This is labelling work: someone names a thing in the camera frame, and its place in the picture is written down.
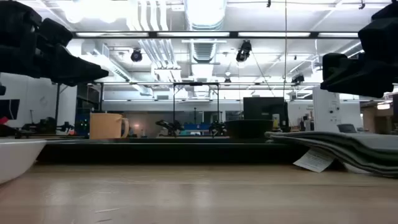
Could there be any orange mug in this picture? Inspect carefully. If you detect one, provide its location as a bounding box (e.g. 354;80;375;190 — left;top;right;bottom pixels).
89;112;130;140

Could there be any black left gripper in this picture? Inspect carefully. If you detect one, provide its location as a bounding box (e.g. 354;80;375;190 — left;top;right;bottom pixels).
0;0;109;87

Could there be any white round plate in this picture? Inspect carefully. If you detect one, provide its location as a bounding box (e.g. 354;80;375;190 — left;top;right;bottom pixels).
0;139;47;185

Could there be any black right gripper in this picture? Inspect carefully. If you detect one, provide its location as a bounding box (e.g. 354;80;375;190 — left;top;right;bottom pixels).
320;2;398;99

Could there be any overhead bar with light strips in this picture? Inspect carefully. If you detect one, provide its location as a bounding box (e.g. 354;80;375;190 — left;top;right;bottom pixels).
71;30;361;40

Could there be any black bowl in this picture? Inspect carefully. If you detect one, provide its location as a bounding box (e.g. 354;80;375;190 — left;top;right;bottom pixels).
225;119;274;139

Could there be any black plastic tray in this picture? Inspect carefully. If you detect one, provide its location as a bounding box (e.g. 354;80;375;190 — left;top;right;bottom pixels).
36;138;312;165

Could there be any silver ceiling air duct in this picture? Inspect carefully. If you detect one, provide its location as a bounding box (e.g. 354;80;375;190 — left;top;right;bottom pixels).
183;0;228;31

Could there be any white pillar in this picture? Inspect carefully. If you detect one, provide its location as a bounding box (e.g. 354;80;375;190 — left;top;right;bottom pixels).
312;85;341;133

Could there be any black monitor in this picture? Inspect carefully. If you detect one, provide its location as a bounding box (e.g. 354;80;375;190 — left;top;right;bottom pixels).
243;96;289;131

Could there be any grey office chair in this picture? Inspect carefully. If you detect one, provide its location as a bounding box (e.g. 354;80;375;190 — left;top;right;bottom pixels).
337;123;358;134

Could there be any grey napkin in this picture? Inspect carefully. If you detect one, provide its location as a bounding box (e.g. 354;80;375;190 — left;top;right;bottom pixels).
264;130;398;179

